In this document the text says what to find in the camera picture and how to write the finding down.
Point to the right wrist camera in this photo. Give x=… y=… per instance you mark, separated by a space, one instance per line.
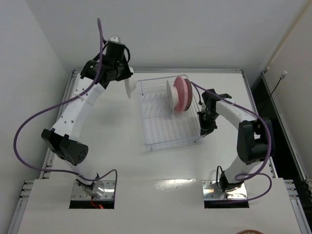
x=210 y=97

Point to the white wire dish rack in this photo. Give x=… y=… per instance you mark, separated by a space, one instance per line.
x=163 y=128

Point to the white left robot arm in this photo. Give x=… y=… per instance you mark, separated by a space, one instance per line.
x=63 y=137

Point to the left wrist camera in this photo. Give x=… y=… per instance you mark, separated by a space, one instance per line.
x=114 y=39

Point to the metal base plate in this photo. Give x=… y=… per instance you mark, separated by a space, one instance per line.
x=107 y=189
x=211 y=192

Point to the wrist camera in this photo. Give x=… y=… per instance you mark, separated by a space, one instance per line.
x=114 y=39
x=210 y=97

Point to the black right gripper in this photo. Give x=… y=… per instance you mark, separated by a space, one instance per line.
x=207 y=124

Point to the orange rimmed round object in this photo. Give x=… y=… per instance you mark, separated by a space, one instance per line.
x=249 y=231

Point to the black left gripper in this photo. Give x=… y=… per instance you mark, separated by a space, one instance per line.
x=125 y=73

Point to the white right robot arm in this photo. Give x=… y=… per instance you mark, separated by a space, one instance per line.
x=255 y=141

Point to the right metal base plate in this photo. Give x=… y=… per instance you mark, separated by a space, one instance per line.
x=211 y=192

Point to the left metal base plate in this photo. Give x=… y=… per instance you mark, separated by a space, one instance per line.
x=107 y=189

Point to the pink plastic plate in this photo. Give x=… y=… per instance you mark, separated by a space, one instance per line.
x=182 y=92

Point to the blue rimmed glass plate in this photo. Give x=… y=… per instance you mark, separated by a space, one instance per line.
x=172 y=96
x=130 y=86

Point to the green rimmed white plate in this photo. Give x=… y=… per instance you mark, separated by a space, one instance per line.
x=190 y=94

